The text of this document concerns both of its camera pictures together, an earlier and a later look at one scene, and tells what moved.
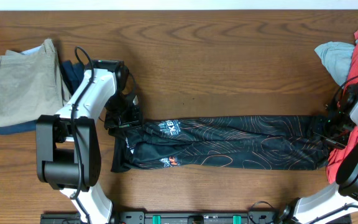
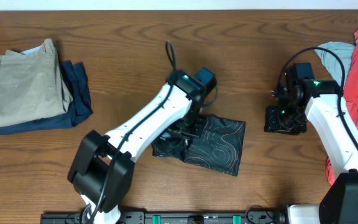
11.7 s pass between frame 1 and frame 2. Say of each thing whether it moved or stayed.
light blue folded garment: stayed
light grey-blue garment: stayed
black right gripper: moved
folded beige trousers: stayed
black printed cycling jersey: moved
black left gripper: moved
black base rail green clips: stayed
